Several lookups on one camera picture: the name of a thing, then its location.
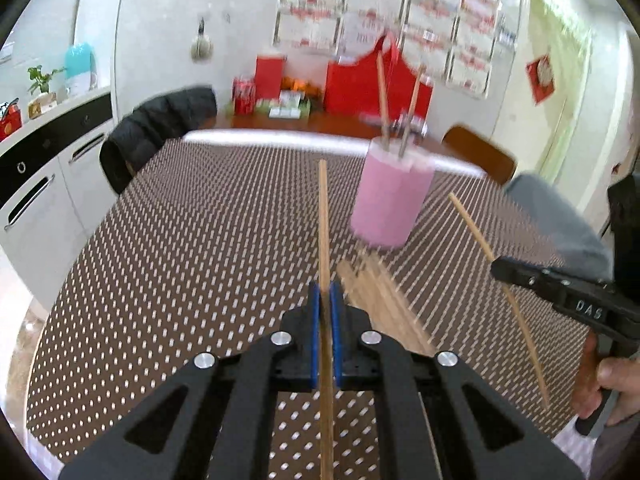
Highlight teal kettle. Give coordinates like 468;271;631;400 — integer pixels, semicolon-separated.
65;42;97;96

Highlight grey wall hanging ornament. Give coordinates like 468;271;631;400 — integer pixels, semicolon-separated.
190;17;215;61

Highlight orange snack packets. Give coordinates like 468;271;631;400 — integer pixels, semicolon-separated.
281;76;323;98

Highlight metal-tipped wooden chopstick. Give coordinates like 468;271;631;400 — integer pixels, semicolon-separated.
376;52;392;151
398;64;427;157

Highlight black and white cabinet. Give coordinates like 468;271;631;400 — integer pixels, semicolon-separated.
0;85;118;311

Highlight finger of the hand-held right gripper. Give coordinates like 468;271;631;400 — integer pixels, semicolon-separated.
490;256;610;333

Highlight bunch of wooden chopsticks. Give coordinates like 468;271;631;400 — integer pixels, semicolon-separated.
336;252;437;361

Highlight red gift bag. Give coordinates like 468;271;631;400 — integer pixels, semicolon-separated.
324;35;433;121

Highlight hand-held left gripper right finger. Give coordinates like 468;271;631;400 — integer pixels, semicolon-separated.
330;281;586;480

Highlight red tin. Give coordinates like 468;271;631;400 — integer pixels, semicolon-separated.
0;100;22;142

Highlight red door decoration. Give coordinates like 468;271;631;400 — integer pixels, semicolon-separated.
525;55;557;106

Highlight black jacket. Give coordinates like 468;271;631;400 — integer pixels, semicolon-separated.
99;86;218;196

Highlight pink cup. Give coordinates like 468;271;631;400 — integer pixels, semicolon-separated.
350;136;437;248

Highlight wooden chair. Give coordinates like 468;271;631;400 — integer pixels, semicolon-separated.
441;126;517;186

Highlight potted green plant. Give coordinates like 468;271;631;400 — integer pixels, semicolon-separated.
27;65;66;120

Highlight brown dotted table mat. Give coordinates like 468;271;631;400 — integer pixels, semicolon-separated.
25;137;601;466

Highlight red cola can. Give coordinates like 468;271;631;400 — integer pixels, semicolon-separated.
233;76;257;115

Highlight red box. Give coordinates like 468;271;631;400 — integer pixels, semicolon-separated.
255;55;287;101

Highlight person's right hand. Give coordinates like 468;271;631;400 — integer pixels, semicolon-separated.
571;332;640;428

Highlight green box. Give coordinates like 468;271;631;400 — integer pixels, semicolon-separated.
255;97;311;120

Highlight wall of framed certificates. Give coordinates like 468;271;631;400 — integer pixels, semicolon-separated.
272;0;503;98

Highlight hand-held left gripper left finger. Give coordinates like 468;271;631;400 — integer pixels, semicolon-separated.
59;281;323;480

